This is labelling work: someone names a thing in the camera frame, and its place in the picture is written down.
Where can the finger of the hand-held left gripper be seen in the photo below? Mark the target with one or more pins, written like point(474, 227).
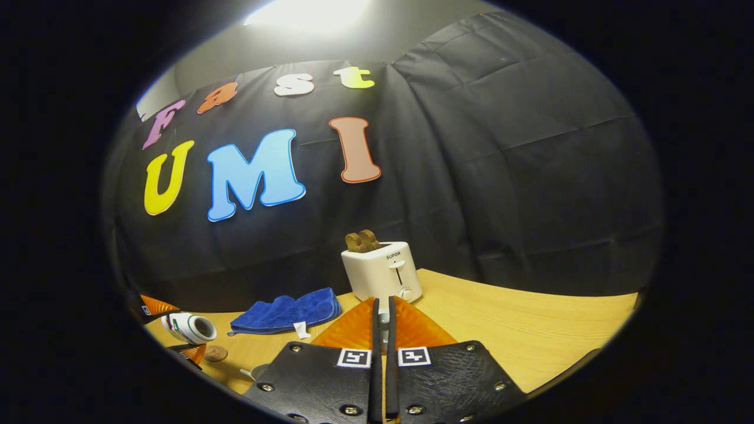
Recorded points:
point(191, 353)
point(158, 307)

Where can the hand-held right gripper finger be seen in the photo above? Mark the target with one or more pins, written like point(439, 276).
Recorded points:
point(377, 365)
point(391, 365)

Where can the round brown coaster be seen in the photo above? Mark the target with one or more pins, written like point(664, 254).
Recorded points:
point(216, 353)

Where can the clear green label water bottle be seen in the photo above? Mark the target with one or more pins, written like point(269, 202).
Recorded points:
point(185, 328)

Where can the white teacup lid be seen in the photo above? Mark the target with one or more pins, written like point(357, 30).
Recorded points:
point(384, 321)

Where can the white toaster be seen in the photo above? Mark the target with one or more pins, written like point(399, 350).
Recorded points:
point(380, 274)

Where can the blue towel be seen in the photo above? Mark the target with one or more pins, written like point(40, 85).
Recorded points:
point(288, 312)

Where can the black backdrop cloth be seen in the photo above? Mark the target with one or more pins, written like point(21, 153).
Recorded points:
point(518, 176)

